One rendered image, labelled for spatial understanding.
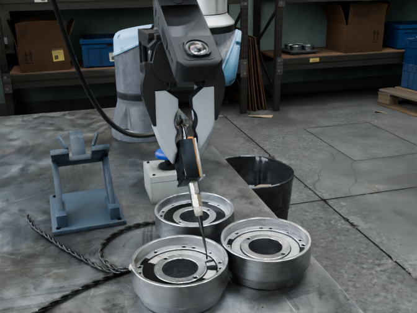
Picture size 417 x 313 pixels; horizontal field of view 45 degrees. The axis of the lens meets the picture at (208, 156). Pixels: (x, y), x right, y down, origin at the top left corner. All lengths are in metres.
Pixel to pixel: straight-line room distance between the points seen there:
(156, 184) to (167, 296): 0.28
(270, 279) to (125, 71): 0.62
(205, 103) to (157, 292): 0.21
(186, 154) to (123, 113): 0.52
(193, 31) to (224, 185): 0.38
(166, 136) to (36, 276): 0.22
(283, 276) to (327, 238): 1.80
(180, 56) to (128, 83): 0.58
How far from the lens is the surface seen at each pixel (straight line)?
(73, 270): 0.64
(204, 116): 0.58
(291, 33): 4.99
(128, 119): 1.08
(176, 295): 0.52
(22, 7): 3.94
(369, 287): 2.07
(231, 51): 1.02
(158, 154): 0.78
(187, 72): 0.48
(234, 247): 0.60
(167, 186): 0.77
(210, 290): 0.53
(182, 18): 0.53
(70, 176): 0.91
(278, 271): 0.56
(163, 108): 0.56
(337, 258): 2.23
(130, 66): 1.05
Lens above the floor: 1.13
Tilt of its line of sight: 20 degrees down
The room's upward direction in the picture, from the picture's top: 1 degrees counter-clockwise
